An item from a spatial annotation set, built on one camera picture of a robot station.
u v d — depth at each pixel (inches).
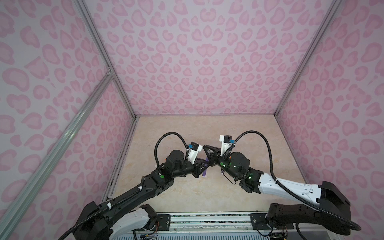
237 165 21.1
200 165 25.1
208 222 29.5
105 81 33.7
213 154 25.2
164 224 28.9
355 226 14.9
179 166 23.2
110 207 16.6
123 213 17.9
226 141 24.5
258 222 28.9
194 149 25.3
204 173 28.1
